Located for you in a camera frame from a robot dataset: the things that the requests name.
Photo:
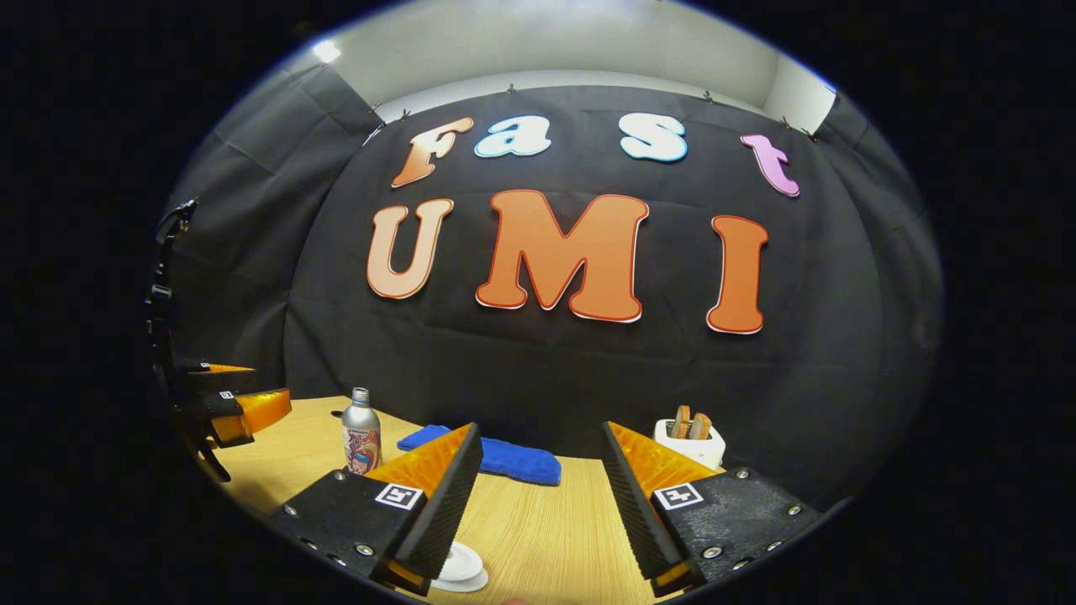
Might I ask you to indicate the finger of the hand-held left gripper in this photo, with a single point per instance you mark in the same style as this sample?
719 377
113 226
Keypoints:
252 412
197 378

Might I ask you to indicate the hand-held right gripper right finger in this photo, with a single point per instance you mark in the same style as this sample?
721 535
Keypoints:
639 512

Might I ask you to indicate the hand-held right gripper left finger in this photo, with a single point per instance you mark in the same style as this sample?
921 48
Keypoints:
445 512

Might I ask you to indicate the silver water bottle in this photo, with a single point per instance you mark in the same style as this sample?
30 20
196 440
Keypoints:
361 428

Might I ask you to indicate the blue towel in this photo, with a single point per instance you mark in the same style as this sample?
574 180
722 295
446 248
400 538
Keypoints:
513 460

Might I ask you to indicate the white toaster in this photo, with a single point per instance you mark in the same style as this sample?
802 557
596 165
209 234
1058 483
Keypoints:
702 449

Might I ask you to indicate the black backdrop cloth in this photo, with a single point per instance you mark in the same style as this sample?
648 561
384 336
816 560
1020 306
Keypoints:
588 361

